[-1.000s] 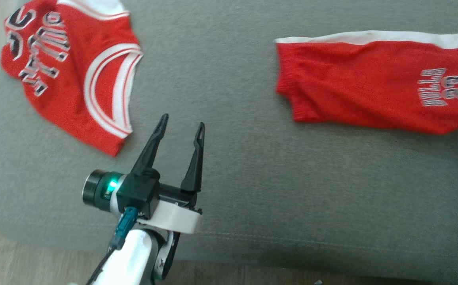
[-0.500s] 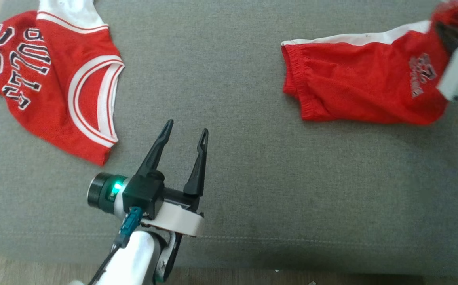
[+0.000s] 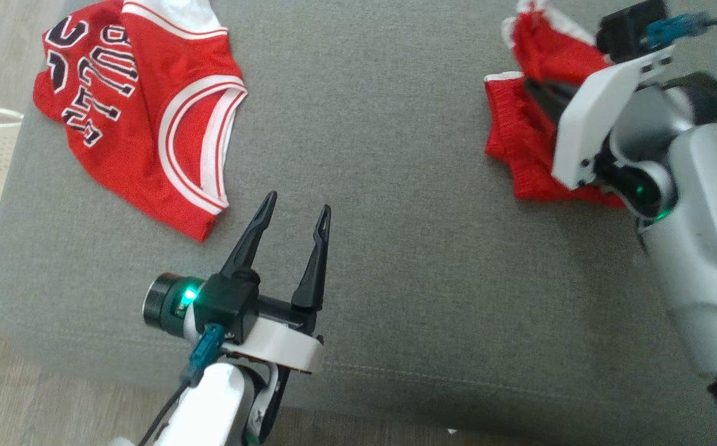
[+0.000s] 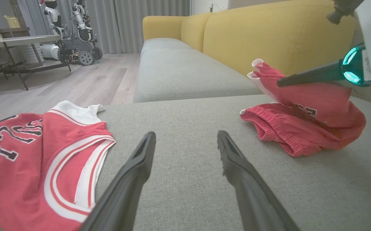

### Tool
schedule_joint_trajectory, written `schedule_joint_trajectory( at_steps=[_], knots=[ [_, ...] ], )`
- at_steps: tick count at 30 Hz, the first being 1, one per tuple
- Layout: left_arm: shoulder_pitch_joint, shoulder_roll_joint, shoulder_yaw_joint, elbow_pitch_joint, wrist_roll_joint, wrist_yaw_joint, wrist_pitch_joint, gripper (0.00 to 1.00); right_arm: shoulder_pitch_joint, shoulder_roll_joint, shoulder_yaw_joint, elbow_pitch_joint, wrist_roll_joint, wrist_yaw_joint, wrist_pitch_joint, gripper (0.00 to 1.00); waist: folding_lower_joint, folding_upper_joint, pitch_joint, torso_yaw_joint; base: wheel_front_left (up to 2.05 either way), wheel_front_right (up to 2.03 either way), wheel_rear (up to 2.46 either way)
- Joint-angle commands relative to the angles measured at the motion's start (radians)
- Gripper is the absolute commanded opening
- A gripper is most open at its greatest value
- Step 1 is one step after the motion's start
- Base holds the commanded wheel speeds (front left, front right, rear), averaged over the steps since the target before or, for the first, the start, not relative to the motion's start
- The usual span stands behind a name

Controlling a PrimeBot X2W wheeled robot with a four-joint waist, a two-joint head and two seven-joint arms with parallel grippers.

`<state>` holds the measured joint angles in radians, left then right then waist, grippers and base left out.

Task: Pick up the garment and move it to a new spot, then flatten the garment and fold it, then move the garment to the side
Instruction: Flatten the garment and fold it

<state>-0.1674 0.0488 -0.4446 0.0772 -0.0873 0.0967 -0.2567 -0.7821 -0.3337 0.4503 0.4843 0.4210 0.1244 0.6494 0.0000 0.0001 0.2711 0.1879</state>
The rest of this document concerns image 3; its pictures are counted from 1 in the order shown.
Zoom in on black left cable blue plug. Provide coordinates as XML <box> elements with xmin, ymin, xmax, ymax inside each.
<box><xmin>137</xmin><ymin>323</ymin><xmax>226</xmax><ymax>446</ymax></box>

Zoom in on large grey sofa ottoman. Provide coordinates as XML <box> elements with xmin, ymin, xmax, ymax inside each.
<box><xmin>0</xmin><ymin>0</ymin><xmax>717</xmax><ymax>437</ymax></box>

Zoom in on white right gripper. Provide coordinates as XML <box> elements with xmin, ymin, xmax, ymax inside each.
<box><xmin>524</xmin><ymin>46</ymin><xmax>675</xmax><ymax>190</ymax></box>

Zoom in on red white-trimmed shorts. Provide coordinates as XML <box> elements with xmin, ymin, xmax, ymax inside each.
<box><xmin>484</xmin><ymin>0</ymin><xmax>628</xmax><ymax>209</ymax></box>

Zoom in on red white basketball jersey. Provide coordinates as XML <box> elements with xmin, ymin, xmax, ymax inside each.
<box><xmin>33</xmin><ymin>0</ymin><xmax>249</xmax><ymax>243</ymax></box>

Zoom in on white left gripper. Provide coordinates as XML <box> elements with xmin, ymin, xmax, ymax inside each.
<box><xmin>219</xmin><ymin>191</ymin><xmax>332</xmax><ymax>374</ymax></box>

